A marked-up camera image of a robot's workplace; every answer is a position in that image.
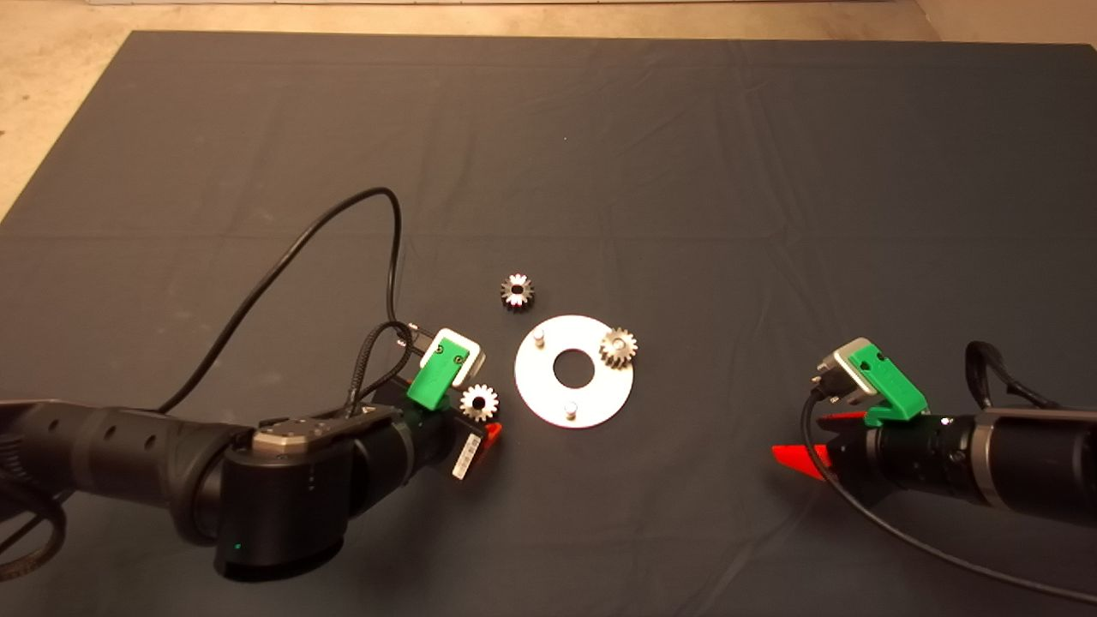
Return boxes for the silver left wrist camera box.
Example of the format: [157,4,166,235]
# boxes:
[429,328,487,386]

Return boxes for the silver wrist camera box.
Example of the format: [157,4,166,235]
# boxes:
[814,338,879,405]
[429,328,487,386]

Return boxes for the thin black left camera cable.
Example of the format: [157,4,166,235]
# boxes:
[159,187,429,414]

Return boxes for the green right camera mount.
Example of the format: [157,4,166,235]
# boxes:
[857,343,930,428]

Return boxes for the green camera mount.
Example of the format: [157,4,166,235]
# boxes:
[857,343,930,428]
[406,338,471,410]

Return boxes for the green left camera mount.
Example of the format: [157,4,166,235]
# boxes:
[406,338,471,410]

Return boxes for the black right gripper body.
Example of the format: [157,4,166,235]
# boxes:
[827,416,978,506]

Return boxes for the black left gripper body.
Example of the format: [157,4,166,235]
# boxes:
[399,403,486,486]

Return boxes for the black braided cable loop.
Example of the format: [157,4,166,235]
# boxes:
[966,341,1065,410]
[345,321,417,419]

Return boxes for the small steel planetary gear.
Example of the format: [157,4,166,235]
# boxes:
[598,328,638,369]
[460,384,500,422]
[500,273,535,313]

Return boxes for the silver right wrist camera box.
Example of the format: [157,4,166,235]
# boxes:
[814,338,879,405]

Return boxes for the round metal carrier plate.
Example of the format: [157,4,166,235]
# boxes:
[514,315,635,427]

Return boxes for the black braided sleeve cable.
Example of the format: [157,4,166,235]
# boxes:
[0,480,69,585]

